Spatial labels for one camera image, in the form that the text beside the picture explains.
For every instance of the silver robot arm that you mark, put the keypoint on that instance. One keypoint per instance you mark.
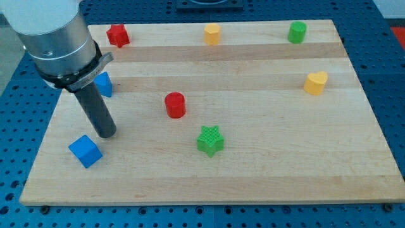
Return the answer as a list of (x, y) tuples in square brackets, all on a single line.
[(56, 36)]

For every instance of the green star block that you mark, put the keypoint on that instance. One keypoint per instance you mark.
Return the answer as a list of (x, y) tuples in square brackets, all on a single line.
[(210, 140)]

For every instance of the red star block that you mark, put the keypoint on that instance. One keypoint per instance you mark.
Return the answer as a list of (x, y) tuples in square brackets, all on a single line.
[(117, 35)]

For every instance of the red cylinder block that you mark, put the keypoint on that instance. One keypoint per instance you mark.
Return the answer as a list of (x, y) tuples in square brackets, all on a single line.
[(175, 105)]

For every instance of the wooden board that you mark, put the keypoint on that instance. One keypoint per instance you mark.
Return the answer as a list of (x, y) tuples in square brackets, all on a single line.
[(282, 145)]

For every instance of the yellow hexagon block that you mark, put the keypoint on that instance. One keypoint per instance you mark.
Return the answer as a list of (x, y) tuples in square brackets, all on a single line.
[(212, 34)]

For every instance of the blue triangle block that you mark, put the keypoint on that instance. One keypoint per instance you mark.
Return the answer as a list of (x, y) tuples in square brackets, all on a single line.
[(104, 84)]

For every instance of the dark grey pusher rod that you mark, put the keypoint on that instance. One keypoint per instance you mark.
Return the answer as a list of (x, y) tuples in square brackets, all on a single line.
[(96, 111)]

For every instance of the yellow heart block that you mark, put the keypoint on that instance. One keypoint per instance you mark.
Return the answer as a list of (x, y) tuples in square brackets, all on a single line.
[(315, 83)]

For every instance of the blue cube block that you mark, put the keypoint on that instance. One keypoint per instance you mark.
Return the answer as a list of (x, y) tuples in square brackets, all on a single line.
[(86, 151)]

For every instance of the green cylinder block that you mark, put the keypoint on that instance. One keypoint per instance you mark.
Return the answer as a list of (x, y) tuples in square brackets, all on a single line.
[(297, 32)]

